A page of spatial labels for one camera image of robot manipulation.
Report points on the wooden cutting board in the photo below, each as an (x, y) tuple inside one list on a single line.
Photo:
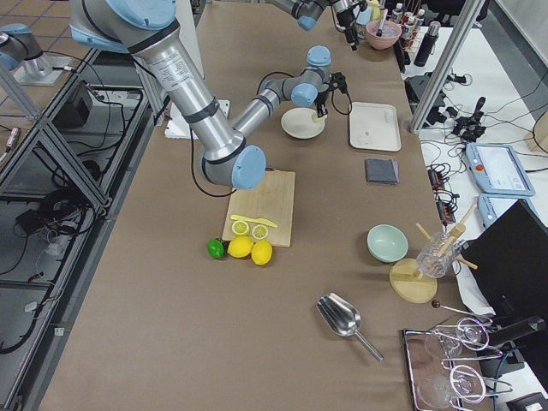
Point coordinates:
[(272, 199)]

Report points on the lemon half right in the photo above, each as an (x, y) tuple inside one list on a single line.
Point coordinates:
[(259, 232)]

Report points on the pastel cup rack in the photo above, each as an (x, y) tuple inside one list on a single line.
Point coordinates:
[(371, 12)]

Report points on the yellow plastic knife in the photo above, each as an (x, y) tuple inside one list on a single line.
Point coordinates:
[(259, 220)]

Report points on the metal scoop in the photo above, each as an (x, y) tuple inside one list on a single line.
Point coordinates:
[(344, 320)]

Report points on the black thermos bottle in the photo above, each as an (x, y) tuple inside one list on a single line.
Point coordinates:
[(427, 43)]

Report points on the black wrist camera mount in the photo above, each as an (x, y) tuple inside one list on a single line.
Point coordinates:
[(338, 82)]

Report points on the grey folded cloth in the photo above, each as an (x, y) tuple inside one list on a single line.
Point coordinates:
[(382, 171)]

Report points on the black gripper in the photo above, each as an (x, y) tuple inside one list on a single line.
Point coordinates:
[(345, 19), (323, 101)]

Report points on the aluminium frame post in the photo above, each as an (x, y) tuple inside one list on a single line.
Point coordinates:
[(470, 11)]

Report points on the wooden cup rack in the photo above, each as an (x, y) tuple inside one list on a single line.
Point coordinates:
[(405, 277)]

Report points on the black monitor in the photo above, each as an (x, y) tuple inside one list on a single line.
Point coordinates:
[(511, 256)]

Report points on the metal glass rack tray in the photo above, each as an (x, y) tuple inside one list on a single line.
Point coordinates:
[(443, 365)]

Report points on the whole yellow lemon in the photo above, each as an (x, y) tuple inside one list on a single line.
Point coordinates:
[(240, 247), (262, 252)]

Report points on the green lime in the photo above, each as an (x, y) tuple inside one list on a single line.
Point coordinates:
[(217, 248)]

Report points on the cream rabbit tray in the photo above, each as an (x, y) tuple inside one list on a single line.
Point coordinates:
[(374, 126)]

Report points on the clear patterned glass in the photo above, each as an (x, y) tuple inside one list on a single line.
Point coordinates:
[(433, 264)]

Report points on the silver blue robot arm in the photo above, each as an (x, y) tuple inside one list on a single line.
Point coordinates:
[(149, 30), (307, 13)]

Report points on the pink bowl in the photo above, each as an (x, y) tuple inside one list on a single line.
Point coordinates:
[(391, 32)]

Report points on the lemon half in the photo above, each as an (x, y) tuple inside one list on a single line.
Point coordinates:
[(259, 232), (240, 227)]

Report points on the lemon half left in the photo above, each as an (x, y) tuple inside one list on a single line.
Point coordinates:
[(240, 227)]

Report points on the cream shallow plate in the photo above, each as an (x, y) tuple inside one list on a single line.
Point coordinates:
[(302, 123)]

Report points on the blue teach pendant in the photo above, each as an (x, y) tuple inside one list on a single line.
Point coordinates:
[(496, 169), (493, 206)]

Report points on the mint green bowl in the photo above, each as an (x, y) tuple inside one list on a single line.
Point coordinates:
[(387, 243)]

